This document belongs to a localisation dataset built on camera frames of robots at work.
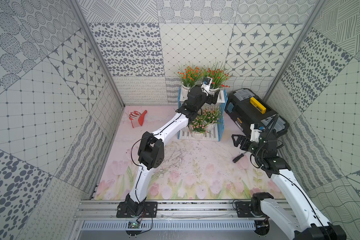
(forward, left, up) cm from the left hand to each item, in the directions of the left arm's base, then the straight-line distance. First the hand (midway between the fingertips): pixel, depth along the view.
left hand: (220, 87), depth 79 cm
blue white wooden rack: (-7, +19, -35) cm, 40 cm away
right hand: (-20, -11, -19) cm, 30 cm away
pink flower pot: (-3, +3, -20) cm, 21 cm away
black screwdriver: (-23, -14, -36) cm, 45 cm away
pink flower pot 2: (-11, +11, -21) cm, 27 cm away
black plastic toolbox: (+6, -21, -21) cm, 30 cm away
